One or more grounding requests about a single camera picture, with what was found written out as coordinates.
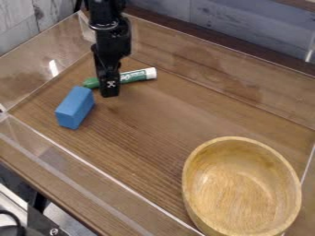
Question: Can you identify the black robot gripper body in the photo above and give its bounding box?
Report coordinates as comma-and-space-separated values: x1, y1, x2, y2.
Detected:
87, 0, 133, 71

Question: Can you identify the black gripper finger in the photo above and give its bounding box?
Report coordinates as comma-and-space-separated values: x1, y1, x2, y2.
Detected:
97, 64, 121, 98

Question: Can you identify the green Expo marker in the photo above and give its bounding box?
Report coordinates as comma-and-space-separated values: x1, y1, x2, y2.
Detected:
83, 67, 158, 89

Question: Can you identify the brown wooden bowl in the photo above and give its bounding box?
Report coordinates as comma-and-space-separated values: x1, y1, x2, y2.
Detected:
182, 136, 302, 236

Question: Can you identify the blue foam block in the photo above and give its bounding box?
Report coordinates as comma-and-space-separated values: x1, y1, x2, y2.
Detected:
55, 86, 95, 130

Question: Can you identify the black metal table bracket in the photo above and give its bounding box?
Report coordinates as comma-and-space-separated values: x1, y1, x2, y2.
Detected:
26, 194, 70, 236

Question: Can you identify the black cable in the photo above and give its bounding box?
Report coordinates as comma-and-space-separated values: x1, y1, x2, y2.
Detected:
0, 209, 26, 236

